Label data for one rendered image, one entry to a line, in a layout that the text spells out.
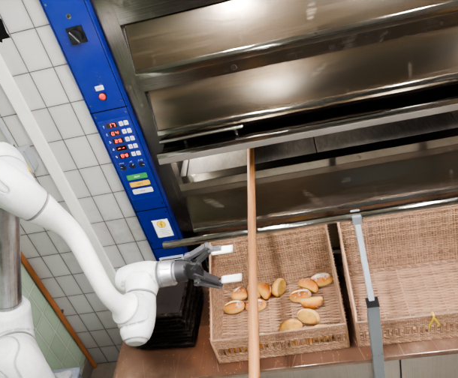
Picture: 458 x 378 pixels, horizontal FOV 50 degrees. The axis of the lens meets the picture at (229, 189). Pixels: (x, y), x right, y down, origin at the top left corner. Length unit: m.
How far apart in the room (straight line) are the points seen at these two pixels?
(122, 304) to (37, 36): 1.01
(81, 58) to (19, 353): 1.02
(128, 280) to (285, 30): 1.01
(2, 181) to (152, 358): 1.21
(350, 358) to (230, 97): 1.13
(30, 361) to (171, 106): 1.02
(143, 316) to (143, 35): 0.98
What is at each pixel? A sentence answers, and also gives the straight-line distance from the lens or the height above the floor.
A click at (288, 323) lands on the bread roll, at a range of 2.14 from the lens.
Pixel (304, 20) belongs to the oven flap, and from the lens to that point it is 1.79.
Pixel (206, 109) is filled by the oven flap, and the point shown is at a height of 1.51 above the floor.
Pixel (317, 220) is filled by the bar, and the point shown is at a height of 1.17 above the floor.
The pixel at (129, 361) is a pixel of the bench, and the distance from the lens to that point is 2.35.
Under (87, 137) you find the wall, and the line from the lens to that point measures 2.09.
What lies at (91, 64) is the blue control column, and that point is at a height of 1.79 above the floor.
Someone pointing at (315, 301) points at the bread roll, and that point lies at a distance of 2.21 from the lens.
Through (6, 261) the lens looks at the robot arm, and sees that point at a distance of 1.68.
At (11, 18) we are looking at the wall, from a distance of 1.97.
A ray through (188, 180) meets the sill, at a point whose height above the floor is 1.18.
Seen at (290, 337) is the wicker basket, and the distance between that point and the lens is 2.05.
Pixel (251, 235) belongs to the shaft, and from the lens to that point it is 1.71.
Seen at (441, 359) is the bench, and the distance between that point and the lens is 2.19.
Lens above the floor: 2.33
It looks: 35 degrees down
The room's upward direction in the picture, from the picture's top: 16 degrees counter-clockwise
